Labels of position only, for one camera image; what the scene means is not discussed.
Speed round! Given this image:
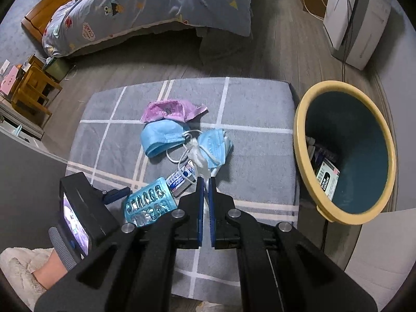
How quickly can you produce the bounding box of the black power cable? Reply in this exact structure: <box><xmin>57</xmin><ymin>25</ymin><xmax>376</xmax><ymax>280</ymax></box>
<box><xmin>337</xmin><ymin>0</ymin><xmax>363</xmax><ymax>82</ymax></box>

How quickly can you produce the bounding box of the wooden bed headboard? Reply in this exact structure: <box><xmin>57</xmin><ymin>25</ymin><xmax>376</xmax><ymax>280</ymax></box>
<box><xmin>21</xmin><ymin>0</ymin><xmax>71</xmax><ymax>43</ymax></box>

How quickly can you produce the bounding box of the blue pill blister pack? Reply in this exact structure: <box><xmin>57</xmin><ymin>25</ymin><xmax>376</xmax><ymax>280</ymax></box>
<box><xmin>123</xmin><ymin>178</ymin><xmax>177</xmax><ymax>228</ymax></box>

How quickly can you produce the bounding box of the blue white small packet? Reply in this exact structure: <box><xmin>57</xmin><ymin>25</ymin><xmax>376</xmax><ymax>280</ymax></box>
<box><xmin>166</xmin><ymin>160</ymin><xmax>196</xmax><ymax>198</ymax></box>

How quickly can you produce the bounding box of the small wooden stool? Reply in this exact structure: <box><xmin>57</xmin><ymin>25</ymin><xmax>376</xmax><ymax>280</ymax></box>
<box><xmin>11</xmin><ymin>54</ymin><xmax>62</xmax><ymax>128</ymax></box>

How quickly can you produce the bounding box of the grey checked rug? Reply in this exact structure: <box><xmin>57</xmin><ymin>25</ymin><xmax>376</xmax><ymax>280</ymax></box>
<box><xmin>64</xmin><ymin>76</ymin><xmax>301</xmax><ymax>300</ymax></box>

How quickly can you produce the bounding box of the grey Coltalin medicine box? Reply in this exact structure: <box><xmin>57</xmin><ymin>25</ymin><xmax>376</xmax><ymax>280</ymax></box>
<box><xmin>317</xmin><ymin>158</ymin><xmax>340</xmax><ymax>201</ymax></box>

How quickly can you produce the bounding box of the white tissue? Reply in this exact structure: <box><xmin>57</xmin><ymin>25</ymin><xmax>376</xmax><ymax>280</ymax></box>
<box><xmin>187</xmin><ymin>138</ymin><xmax>210</xmax><ymax>180</ymax></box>

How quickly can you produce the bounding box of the green small bin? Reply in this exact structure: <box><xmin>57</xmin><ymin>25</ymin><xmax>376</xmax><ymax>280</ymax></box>
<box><xmin>42</xmin><ymin>57</ymin><xmax>71</xmax><ymax>82</ymax></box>

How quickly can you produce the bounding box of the blue patterned duvet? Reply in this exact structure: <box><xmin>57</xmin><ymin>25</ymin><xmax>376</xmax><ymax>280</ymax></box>
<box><xmin>42</xmin><ymin>0</ymin><xmax>252</xmax><ymax>58</ymax></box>

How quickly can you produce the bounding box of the yellow rimmed teal trash bin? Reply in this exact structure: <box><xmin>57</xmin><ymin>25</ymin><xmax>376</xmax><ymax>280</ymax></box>
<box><xmin>293</xmin><ymin>80</ymin><xmax>397</xmax><ymax>225</ymax></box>

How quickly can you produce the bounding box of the pink box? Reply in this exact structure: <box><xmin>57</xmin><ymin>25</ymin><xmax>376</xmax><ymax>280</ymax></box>
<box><xmin>1</xmin><ymin>66</ymin><xmax>19</xmax><ymax>95</ymax></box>

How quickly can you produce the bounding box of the purple snack wrapper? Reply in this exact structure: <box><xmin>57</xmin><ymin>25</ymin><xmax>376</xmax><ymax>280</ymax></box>
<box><xmin>140</xmin><ymin>99</ymin><xmax>208</xmax><ymax>123</ymax></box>

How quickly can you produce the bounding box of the blue face mask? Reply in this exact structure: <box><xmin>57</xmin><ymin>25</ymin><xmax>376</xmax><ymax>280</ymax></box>
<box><xmin>140</xmin><ymin>119</ymin><xmax>190</xmax><ymax>159</ymax></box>
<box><xmin>197</xmin><ymin>129</ymin><xmax>233</xmax><ymax>169</ymax></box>

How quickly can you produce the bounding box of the white air purifier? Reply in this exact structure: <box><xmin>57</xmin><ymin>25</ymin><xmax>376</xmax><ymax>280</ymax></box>
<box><xmin>323</xmin><ymin>0</ymin><xmax>391</xmax><ymax>70</ymax></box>

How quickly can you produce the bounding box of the person's left hand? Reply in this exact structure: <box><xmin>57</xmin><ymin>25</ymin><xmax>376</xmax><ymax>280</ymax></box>
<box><xmin>32</xmin><ymin>249</ymin><xmax>68</xmax><ymax>289</ymax></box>

